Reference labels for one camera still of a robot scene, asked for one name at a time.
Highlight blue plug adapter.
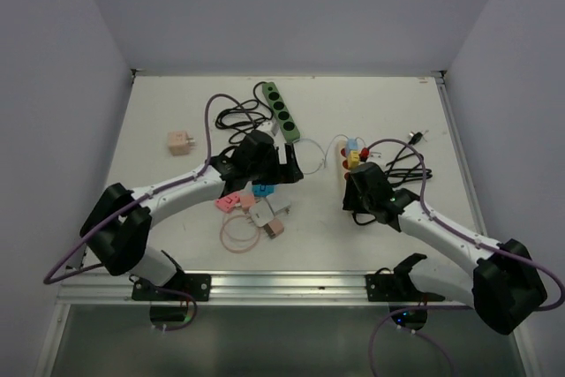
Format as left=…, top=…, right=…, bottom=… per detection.
left=252, top=185, right=276, bottom=198

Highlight yellow usb charger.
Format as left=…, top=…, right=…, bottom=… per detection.
left=346, top=150, right=360, bottom=170

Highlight cream power strip red sockets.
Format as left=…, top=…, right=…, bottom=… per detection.
left=336, top=139, right=350, bottom=192

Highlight salmon usb charger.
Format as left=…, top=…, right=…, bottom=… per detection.
left=239, top=192, right=256, bottom=212

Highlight white cube usb charger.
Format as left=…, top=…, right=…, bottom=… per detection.
left=248, top=201, right=275, bottom=228

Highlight green power strip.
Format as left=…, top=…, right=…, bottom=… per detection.
left=261, top=82, right=301, bottom=143

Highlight pink plug adapter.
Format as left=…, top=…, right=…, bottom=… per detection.
left=215, top=192, right=240, bottom=214

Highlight beige dual usb charger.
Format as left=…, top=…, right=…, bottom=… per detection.
left=263, top=218, right=285, bottom=239

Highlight beige cube socket adapter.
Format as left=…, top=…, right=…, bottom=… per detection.
left=167, top=130, right=196, bottom=156

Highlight white plug adapter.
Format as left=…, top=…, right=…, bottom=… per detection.
left=266, top=193, right=291, bottom=215

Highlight light blue usb charger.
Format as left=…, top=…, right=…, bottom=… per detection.
left=344, top=138, right=358, bottom=155

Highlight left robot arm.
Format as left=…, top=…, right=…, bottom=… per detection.
left=79, top=130, right=304, bottom=300

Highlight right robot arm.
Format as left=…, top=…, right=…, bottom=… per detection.
left=343, top=162, right=547, bottom=335

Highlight light blue thin cable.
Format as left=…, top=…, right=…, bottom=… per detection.
left=292, top=132, right=367, bottom=176

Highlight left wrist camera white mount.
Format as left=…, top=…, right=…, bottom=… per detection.
left=257, top=120, right=279, bottom=139

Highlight black cord of cream strip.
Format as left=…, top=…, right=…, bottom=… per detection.
left=348, top=129, right=434, bottom=226

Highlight black power strip cord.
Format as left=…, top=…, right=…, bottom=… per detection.
left=214, top=80, right=275, bottom=144

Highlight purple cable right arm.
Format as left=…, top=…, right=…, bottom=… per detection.
left=364, top=137, right=565, bottom=377

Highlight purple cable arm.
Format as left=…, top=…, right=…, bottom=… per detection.
left=364, top=137, right=565, bottom=377
left=42, top=93, right=275, bottom=332

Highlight pink usb cable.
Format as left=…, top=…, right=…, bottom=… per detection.
left=219, top=213, right=261, bottom=254

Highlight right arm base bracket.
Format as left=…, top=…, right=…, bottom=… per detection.
left=365, top=253, right=446, bottom=303

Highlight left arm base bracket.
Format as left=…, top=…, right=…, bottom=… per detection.
left=132, top=273, right=212, bottom=302

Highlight aluminium front rail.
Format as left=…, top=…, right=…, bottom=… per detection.
left=56, top=263, right=473, bottom=305

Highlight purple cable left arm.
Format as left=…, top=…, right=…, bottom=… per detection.
left=42, top=93, right=275, bottom=332

